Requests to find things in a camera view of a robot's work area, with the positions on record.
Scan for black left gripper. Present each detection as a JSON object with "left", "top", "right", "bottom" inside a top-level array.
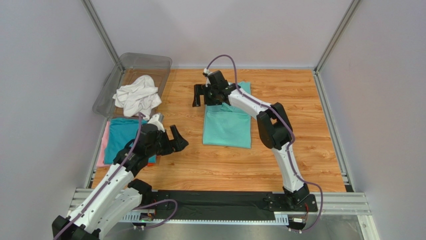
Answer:
[{"left": 146, "top": 124, "right": 189, "bottom": 157}]

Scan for teal green t shirt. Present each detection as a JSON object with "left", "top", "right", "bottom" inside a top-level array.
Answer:
[{"left": 202, "top": 102, "right": 252, "bottom": 149}]

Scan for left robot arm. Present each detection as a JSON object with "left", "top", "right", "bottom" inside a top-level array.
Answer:
[{"left": 52, "top": 123, "right": 189, "bottom": 240}]

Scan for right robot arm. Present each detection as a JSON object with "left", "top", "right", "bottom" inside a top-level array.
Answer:
[{"left": 192, "top": 68, "right": 310, "bottom": 208}]

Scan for folded dark teal t shirt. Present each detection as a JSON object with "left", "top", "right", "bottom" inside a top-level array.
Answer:
[{"left": 103, "top": 117, "right": 139, "bottom": 165}]

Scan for clear plastic bin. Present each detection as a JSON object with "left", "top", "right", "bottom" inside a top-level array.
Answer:
[{"left": 92, "top": 52, "right": 173, "bottom": 118}]

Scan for crumpled white t shirt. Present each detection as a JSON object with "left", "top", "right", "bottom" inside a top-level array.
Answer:
[{"left": 112, "top": 75, "right": 162, "bottom": 120}]

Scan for folded pink t shirt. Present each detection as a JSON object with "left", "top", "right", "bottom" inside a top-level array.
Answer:
[{"left": 96, "top": 120, "right": 114, "bottom": 168}]

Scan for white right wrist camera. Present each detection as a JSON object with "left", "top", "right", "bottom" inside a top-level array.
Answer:
[{"left": 202, "top": 68, "right": 211, "bottom": 87}]

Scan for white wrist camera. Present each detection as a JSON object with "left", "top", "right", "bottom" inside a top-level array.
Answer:
[
  {"left": 202, "top": 68, "right": 211, "bottom": 87},
  {"left": 147, "top": 112, "right": 165, "bottom": 132}
]

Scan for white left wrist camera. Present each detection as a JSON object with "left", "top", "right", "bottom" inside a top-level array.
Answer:
[{"left": 147, "top": 112, "right": 165, "bottom": 132}]

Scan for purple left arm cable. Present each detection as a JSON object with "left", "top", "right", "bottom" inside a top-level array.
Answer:
[{"left": 53, "top": 112, "right": 179, "bottom": 240}]

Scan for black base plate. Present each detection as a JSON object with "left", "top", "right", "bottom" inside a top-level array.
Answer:
[{"left": 143, "top": 190, "right": 319, "bottom": 221}]

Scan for white slotted cable duct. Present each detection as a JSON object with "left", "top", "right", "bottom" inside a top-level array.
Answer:
[{"left": 119, "top": 212, "right": 290, "bottom": 225}]

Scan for right aluminium frame post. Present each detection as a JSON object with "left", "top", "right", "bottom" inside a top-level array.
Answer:
[{"left": 314, "top": 0, "right": 362, "bottom": 75}]

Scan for aluminium frame post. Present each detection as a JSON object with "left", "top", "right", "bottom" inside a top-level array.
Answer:
[
  {"left": 81, "top": 0, "right": 124, "bottom": 70},
  {"left": 314, "top": 0, "right": 362, "bottom": 75}
]

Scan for left aluminium frame post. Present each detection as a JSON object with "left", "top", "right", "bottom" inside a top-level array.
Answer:
[{"left": 81, "top": 0, "right": 124, "bottom": 70}]

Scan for aluminium front rail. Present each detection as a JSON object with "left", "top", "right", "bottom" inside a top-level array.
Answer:
[{"left": 68, "top": 187, "right": 372, "bottom": 226}]

